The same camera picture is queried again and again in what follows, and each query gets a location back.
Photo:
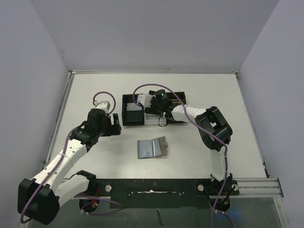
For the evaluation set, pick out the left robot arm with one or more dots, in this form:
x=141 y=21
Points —
x=41 y=197

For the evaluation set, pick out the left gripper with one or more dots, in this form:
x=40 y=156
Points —
x=113 y=129

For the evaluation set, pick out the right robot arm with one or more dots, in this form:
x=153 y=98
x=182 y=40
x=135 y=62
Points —
x=214 y=130

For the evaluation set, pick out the grey card holder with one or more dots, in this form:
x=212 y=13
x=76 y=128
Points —
x=153 y=148

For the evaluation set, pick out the black white sorting tray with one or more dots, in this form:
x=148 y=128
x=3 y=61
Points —
x=139 y=118

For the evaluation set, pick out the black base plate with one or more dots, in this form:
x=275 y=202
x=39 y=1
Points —
x=165 y=193

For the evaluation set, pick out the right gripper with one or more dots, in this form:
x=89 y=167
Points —
x=151 y=109

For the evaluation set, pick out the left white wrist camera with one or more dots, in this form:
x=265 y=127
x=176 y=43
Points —
x=103 y=105

